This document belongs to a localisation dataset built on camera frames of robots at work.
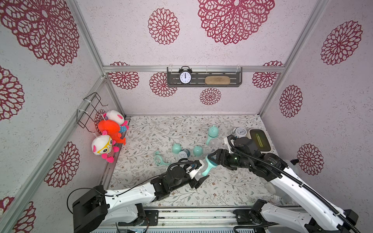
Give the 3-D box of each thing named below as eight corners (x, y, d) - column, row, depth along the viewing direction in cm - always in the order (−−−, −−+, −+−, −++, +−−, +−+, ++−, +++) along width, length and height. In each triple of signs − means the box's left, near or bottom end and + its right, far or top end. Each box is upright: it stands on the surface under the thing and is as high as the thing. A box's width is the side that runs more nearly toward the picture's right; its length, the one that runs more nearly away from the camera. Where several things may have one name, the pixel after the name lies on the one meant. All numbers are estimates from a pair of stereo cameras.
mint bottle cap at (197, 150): (193, 156, 99) (193, 153, 96) (192, 148, 103) (193, 145, 100) (203, 156, 99) (203, 153, 96) (202, 148, 103) (202, 145, 100)
